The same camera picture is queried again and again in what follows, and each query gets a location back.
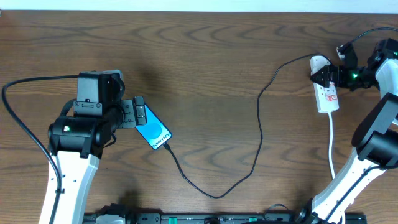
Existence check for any blue Galaxy smartphone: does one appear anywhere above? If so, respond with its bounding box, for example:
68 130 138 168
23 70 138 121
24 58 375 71
136 105 172 150

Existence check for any black charger cable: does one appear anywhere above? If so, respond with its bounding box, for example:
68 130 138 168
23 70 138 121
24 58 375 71
162 52 324 200

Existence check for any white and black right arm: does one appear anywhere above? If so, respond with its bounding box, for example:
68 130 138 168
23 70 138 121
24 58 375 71
295 38 397 223

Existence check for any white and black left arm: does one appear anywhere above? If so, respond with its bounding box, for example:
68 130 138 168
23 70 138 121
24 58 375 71
39 96 147 223

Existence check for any white USB charger plug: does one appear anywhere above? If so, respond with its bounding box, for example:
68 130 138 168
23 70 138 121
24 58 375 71
310 55 331 76

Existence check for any white power strip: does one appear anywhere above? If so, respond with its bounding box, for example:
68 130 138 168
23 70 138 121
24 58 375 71
313 82 339 114

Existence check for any white power strip cord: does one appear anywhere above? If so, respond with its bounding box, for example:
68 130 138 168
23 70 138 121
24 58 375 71
328 112 346 224

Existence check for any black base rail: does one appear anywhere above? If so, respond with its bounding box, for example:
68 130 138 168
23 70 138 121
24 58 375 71
83 203 368 224

